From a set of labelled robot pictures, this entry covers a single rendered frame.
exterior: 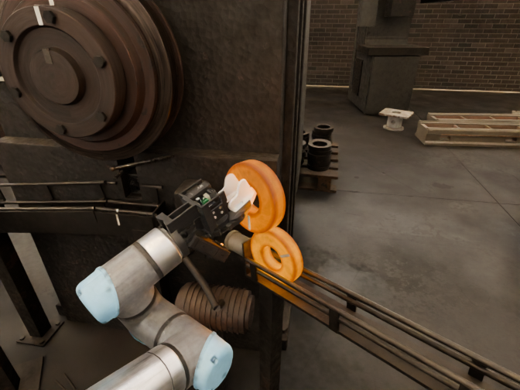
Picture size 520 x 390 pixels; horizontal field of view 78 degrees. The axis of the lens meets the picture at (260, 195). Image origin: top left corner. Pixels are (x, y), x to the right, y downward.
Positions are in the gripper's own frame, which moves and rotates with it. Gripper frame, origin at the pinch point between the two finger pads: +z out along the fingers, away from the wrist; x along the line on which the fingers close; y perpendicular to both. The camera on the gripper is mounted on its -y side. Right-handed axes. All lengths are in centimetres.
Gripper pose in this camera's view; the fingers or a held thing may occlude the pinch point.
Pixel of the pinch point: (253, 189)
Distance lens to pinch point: 66.4
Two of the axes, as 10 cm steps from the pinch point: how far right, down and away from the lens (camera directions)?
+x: -7.1, -3.4, 6.2
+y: -1.9, -7.6, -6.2
